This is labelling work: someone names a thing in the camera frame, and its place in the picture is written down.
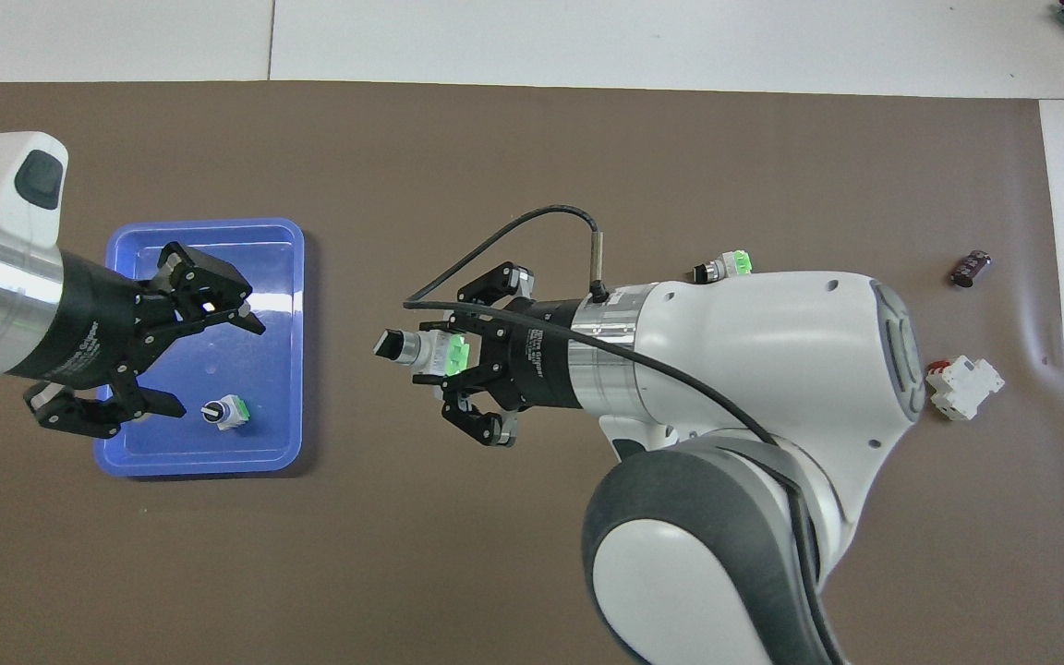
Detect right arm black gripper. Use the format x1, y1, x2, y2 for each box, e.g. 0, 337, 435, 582
440, 262, 583, 449

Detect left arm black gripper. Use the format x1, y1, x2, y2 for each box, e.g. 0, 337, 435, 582
6, 241, 267, 441

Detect rotary switch with green back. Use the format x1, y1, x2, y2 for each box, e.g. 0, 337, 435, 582
200, 394, 251, 431
694, 249, 755, 284
372, 327, 471, 378

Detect blue plastic tray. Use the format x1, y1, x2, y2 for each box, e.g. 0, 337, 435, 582
93, 218, 305, 478

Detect brown table mat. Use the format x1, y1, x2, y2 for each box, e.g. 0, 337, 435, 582
0, 81, 1064, 665

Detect white circuit breaker red lever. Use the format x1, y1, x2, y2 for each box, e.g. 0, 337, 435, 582
925, 356, 1005, 422

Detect dark cylindrical capacitor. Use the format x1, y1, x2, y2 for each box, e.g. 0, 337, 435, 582
950, 249, 994, 288

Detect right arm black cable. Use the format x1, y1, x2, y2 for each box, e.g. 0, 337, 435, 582
402, 205, 852, 665

